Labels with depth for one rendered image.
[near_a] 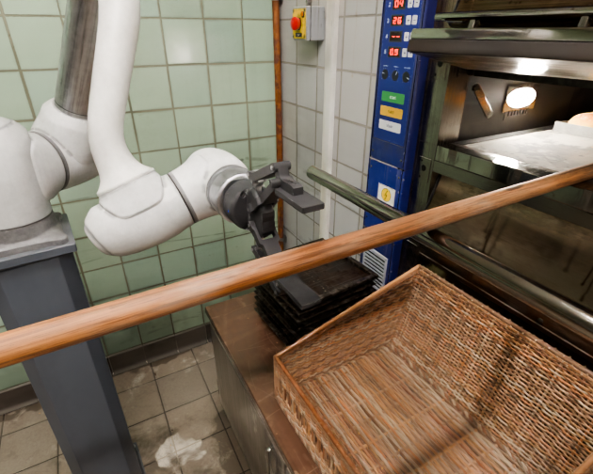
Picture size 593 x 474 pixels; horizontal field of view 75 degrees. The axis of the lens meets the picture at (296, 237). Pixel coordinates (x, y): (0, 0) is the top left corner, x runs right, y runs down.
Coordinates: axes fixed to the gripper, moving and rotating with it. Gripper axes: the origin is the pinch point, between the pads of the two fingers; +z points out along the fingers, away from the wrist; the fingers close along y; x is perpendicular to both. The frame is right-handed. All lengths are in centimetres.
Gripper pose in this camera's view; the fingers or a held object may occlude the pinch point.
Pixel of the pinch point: (308, 255)
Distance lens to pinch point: 48.1
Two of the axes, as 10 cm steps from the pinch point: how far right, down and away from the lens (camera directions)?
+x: -8.7, 2.3, -4.4
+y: 0.0, 8.8, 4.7
